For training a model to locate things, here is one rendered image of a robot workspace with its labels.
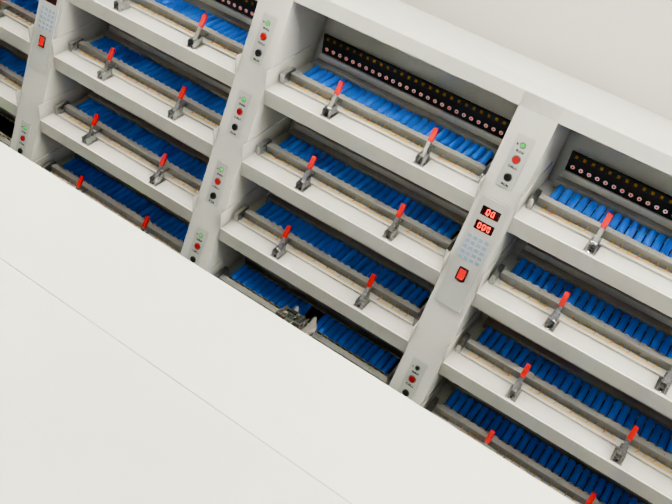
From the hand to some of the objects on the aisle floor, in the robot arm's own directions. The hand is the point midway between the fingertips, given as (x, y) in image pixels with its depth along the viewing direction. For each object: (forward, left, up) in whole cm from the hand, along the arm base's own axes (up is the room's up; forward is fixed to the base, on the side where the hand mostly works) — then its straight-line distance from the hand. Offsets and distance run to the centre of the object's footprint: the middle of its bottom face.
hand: (307, 324), depth 212 cm
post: (+21, +32, -102) cm, 109 cm away
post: (+11, -37, -100) cm, 108 cm away
